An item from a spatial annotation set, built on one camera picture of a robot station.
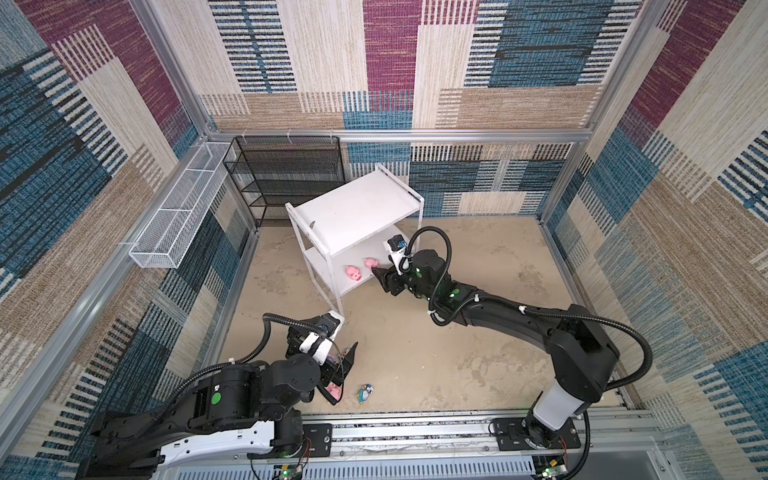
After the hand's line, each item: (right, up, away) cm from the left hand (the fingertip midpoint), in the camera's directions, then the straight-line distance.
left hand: (339, 332), depth 63 cm
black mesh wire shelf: (-30, +45, +43) cm, 69 cm away
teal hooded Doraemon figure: (+4, -20, +16) cm, 26 cm away
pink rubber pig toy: (+1, +11, +20) cm, 22 cm away
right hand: (+9, +13, +19) cm, 25 cm away
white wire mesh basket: (-41, +20, +7) cm, 46 cm away
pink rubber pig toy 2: (+6, +13, +22) cm, 26 cm away
